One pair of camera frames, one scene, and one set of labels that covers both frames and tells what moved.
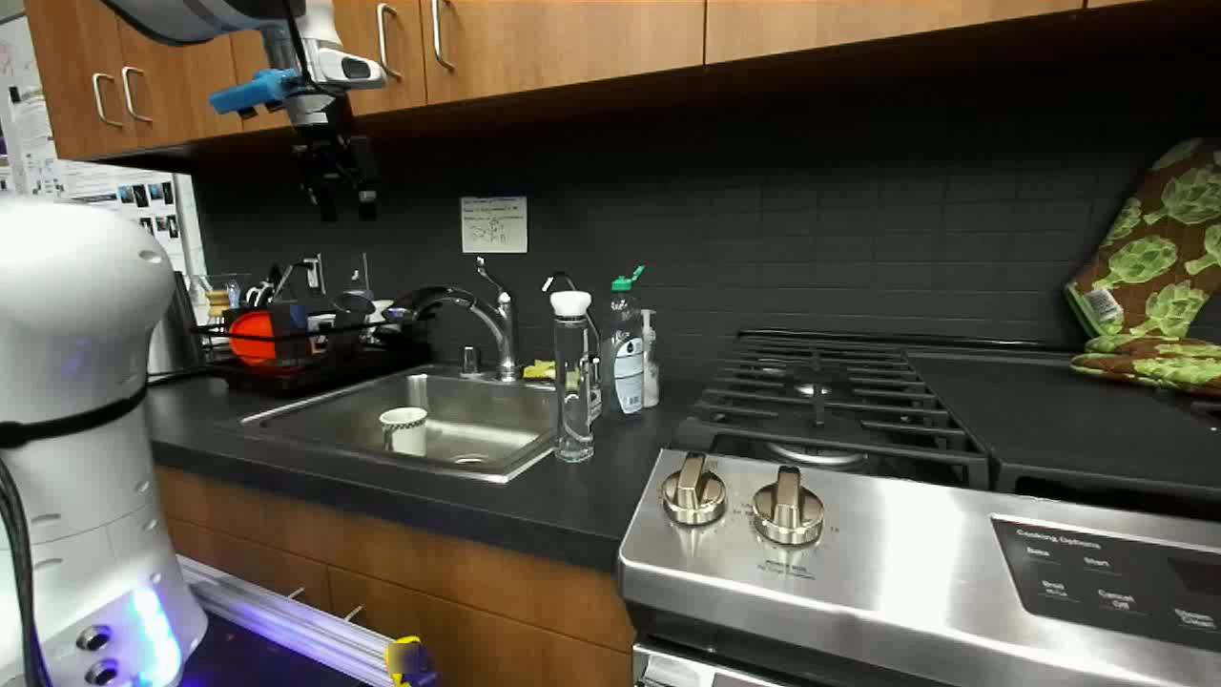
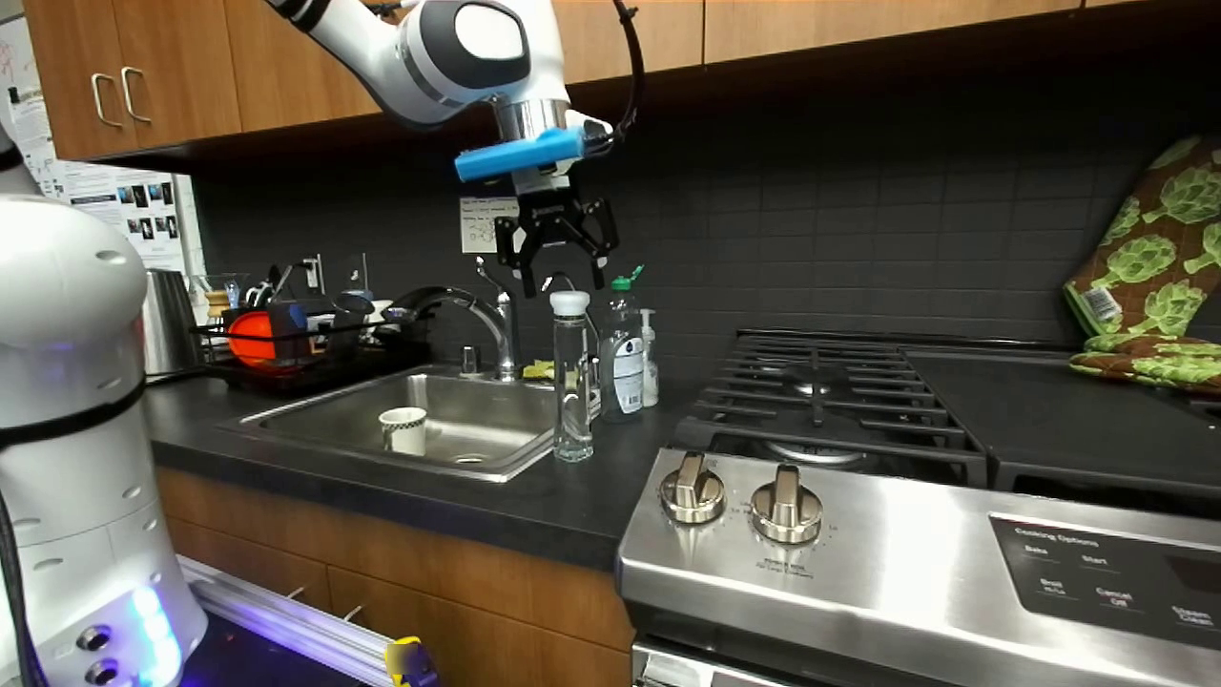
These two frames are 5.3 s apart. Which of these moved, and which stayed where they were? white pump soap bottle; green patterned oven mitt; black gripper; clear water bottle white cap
Moved: black gripper
Stayed: clear water bottle white cap; white pump soap bottle; green patterned oven mitt
